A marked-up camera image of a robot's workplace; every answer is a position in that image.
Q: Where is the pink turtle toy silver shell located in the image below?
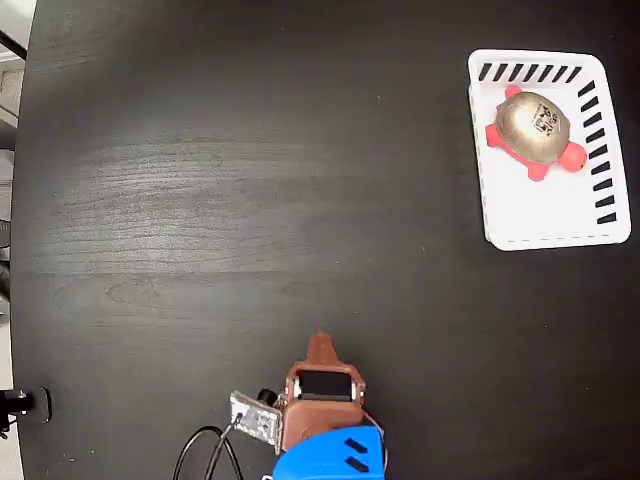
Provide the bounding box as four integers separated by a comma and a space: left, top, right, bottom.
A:
484, 85, 588, 183

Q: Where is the white plastic basket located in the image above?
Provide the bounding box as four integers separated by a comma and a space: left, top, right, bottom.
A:
466, 47, 633, 253

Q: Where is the black table clamp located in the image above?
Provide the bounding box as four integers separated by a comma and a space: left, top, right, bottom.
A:
0, 385, 53, 425

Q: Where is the black metal bar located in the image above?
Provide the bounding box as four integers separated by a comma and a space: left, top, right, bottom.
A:
0, 28, 29, 62

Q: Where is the bare camera circuit board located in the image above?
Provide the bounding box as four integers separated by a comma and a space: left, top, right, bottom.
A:
228, 386, 284, 447

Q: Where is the black camera cable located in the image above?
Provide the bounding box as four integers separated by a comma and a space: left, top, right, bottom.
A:
171, 422, 247, 480

